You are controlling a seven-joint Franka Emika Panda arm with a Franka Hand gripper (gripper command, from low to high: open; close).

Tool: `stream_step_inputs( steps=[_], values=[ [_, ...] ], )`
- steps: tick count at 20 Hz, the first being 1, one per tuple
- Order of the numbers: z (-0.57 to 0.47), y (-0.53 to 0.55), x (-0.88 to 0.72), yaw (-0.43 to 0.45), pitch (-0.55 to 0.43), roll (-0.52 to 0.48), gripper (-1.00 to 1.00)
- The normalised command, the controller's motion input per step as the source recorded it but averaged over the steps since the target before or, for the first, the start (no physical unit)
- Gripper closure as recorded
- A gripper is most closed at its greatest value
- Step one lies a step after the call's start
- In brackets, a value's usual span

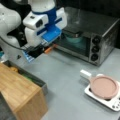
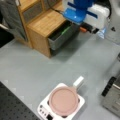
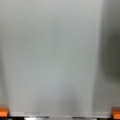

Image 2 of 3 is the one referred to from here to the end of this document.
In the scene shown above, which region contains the blue and white gripper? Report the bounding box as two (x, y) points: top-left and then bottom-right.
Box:
(63, 0), (109, 29)

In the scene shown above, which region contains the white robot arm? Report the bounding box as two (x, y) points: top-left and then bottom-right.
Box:
(62, 0), (120, 39)

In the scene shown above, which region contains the green item in drawer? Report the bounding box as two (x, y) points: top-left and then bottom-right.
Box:
(60, 27), (70, 35)

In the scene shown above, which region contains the grey open drawer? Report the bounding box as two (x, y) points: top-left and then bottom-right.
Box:
(48, 21), (79, 51)

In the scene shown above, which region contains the wooden drawer cabinet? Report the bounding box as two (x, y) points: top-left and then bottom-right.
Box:
(16, 0), (67, 58)

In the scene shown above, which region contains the silver toaster oven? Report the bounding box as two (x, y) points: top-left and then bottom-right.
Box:
(101, 75), (120, 117)

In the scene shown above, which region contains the white induction cooker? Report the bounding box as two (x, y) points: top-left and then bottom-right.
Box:
(37, 83), (85, 120)

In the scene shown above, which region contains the pink pan with white handle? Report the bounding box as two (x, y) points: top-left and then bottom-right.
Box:
(49, 76), (85, 116)

